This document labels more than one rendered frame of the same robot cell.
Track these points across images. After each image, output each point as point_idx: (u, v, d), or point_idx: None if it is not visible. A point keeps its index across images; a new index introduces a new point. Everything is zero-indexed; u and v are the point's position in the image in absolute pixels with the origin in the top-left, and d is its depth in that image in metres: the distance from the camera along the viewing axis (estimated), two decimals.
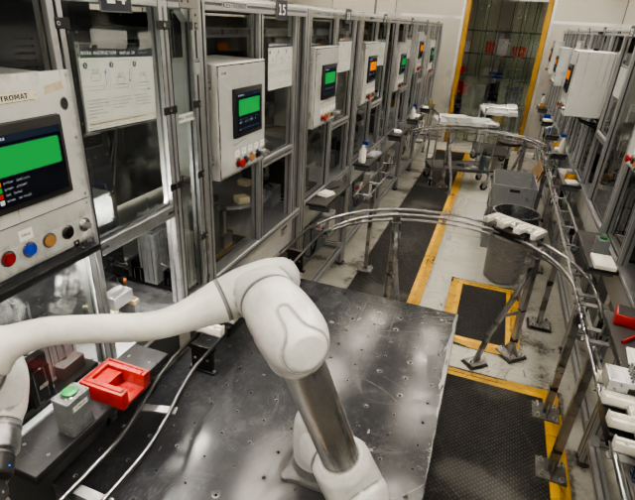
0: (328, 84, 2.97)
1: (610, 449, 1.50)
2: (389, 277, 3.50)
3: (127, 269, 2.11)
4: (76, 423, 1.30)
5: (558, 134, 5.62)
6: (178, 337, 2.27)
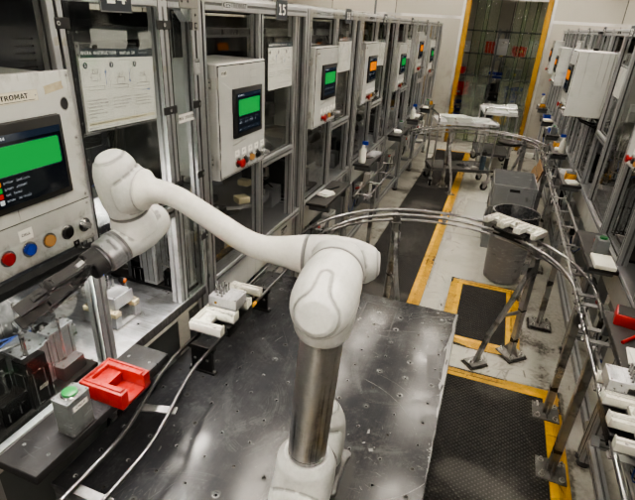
0: (328, 84, 2.97)
1: (610, 449, 1.50)
2: (389, 277, 3.50)
3: (127, 269, 2.11)
4: (76, 423, 1.30)
5: (558, 134, 5.62)
6: (178, 337, 2.27)
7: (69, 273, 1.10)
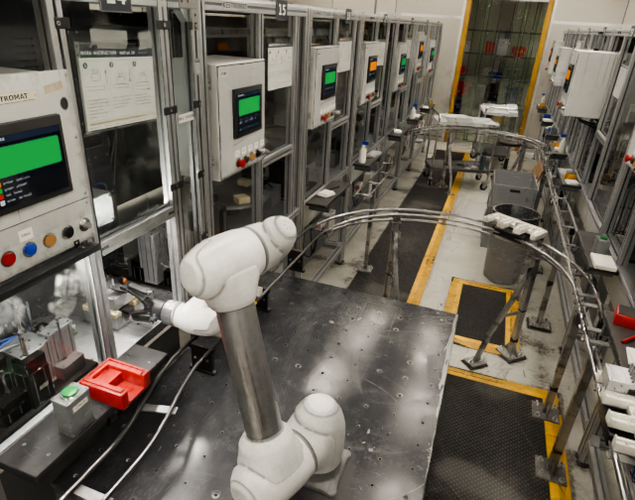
0: (328, 84, 2.97)
1: (610, 449, 1.50)
2: (389, 277, 3.50)
3: (127, 269, 2.11)
4: (76, 423, 1.30)
5: (558, 134, 5.62)
6: (178, 337, 2.27)
7: (140, 289, 1.72)
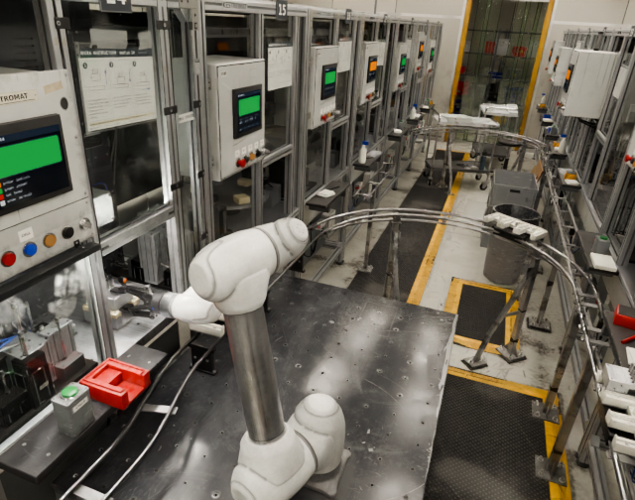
0: (328, 84, 2.97)
1: (610, 449, 1.50)
2: (389, 277, 3.50)
3: (127, 269, 2.11)
4: (76, 423, 1.30)
5: (558, 134, 5.62)
6: (178, 337, 2.27)
7: (137, 286, 1.71)
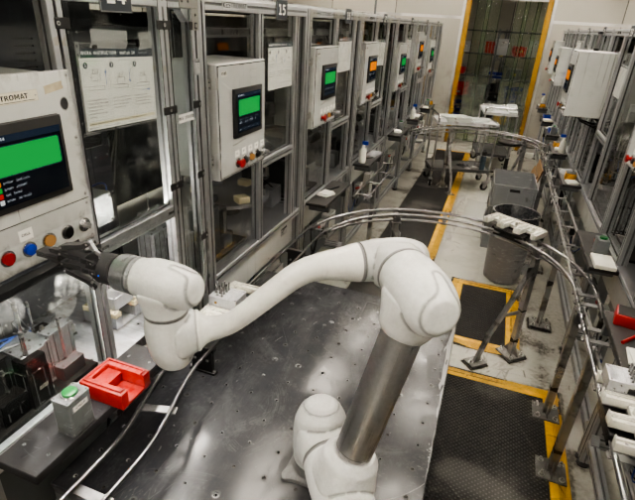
0: (328, 84, 2.97)
1: (610, 449, 1.50)
2: None
3: None
4: (76, 423, 1.30)
5: (558, 134, 5.62)
6: None
7: (76, 244, 1.12)
